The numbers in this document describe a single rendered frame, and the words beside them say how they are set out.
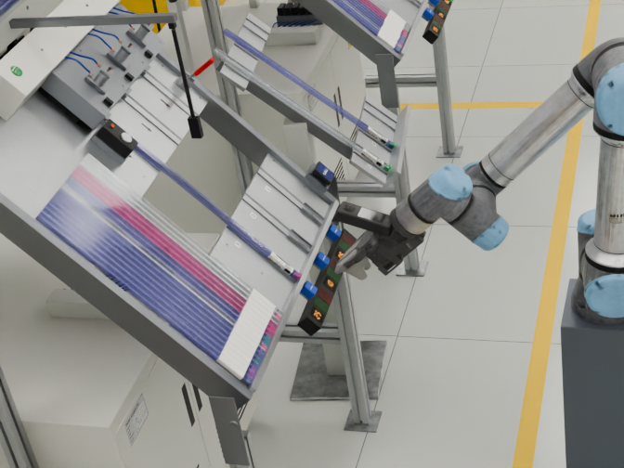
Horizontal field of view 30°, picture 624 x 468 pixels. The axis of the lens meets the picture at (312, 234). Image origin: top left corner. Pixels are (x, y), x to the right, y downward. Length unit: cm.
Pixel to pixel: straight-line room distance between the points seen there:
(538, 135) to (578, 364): 56
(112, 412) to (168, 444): 27
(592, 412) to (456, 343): 80
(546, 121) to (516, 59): 268
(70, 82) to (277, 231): 56
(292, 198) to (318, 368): 85
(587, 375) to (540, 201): 145
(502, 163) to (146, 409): 91
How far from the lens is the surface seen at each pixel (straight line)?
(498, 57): 503
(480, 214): 228
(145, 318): 216
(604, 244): 232
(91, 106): 235
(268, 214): 256
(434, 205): 226
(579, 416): 272
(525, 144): 234
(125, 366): 253
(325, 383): 332
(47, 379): 257
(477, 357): 335
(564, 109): 231
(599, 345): 258
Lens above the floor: 213
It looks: 32 degrees down
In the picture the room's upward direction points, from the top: 10 degrees counter-clockwise
